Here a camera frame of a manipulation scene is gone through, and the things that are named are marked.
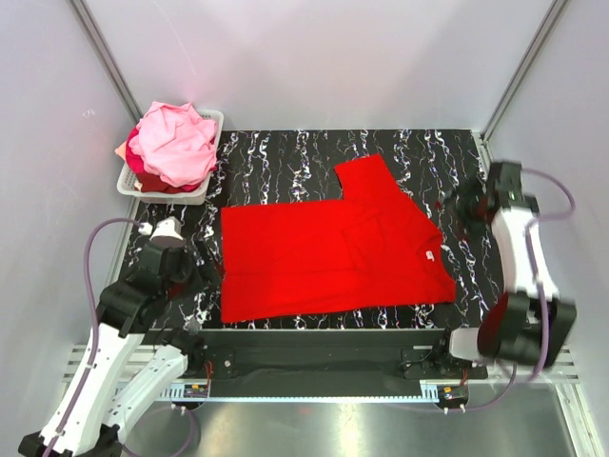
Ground red t-shirt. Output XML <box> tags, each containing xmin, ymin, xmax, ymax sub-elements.
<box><xmin>221</xmin><ymin>154</ymin><xmax>456</xmax><ymax>324</ymax></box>

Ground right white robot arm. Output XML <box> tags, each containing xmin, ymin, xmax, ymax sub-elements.
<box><xmin>431</xmin><ymin>161</ymin><xmax>577</xmax><ymax>378</ymax></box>

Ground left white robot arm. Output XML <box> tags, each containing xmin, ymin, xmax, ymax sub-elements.
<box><xmin>18</xmin><ymin>242</ymin><xmax>221</xmax><ymax>456</ymax></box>

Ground white plastic laundry basket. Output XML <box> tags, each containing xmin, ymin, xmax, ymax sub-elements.
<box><xmin>116</xmin><ymin>109</ymin><xmax>225</xmax><ymax>206</ymax></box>

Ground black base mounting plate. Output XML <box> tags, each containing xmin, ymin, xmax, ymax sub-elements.
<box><xmin>142</xmin><ymin>328</ymin><xmax>491</xmax><ymax>399</ymax></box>

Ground peach garment in basket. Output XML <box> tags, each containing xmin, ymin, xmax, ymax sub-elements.
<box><xmin>115</xmin><ymin>142</ymin><xmax>127</xmax><ymax>161</ymax></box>

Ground pink t-shirt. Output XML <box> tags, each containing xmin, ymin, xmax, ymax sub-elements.
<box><xmin>128</xmin><ymin>101</ymin><xmax>217</xmax><ymax>188</ymax></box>

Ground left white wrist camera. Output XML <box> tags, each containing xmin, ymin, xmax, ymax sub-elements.
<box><xmin>138</xmin><ymin>216</ymin><xmax>186</xmax><ymax>248</ymax></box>

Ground aluminium frame rail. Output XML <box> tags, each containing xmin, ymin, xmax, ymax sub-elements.
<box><xmin>61</xmin><ymin>345</ymin><xmax>581</xmax><ymax>385</ymax></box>

